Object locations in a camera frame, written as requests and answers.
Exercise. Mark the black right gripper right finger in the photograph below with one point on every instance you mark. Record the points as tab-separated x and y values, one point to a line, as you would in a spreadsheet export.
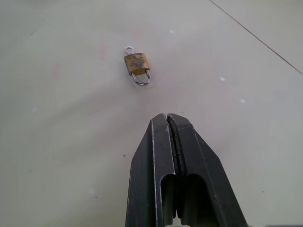
201	165

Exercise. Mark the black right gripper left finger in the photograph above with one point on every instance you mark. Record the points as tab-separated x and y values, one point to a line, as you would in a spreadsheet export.
151	170

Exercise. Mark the small silver key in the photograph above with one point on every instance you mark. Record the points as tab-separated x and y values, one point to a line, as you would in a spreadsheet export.
129	50

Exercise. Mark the brass padlock with steel shackle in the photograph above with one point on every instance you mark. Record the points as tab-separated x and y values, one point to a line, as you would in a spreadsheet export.
137	64

